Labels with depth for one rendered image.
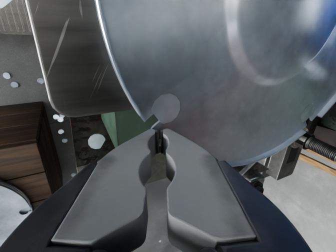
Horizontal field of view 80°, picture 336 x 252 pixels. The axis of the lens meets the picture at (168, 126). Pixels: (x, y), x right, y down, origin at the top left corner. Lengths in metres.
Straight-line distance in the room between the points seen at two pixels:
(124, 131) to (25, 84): 0.68
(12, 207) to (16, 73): 0.47
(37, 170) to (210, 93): 0.58
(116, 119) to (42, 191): 0.47
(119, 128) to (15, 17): 0.53
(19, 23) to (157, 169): 0.57
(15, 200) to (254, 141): 0.63
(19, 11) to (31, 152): 0.38
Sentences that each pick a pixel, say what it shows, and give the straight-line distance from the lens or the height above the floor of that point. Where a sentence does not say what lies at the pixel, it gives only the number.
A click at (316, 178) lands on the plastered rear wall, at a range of 1.78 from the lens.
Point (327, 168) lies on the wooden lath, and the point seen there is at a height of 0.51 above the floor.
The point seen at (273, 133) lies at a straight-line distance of 0.24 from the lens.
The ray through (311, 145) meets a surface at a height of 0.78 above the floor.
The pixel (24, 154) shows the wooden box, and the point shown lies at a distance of 0.64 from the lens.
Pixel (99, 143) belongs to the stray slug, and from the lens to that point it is 0.29.
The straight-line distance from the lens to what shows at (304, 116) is 0.27.
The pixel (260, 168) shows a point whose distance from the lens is 0.25.
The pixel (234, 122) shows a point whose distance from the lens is 0.19.
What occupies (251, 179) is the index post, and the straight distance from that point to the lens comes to 0.24.
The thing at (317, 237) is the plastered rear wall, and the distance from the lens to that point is 2.00.
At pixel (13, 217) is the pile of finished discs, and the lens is 0.74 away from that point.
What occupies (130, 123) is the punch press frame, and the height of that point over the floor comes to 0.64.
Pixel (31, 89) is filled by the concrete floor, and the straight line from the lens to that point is 0.94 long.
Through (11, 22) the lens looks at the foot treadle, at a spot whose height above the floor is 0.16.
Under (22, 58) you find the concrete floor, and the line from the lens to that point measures 0.92.
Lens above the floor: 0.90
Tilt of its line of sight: 53 degrees down
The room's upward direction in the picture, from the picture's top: 133 degrees clockwise
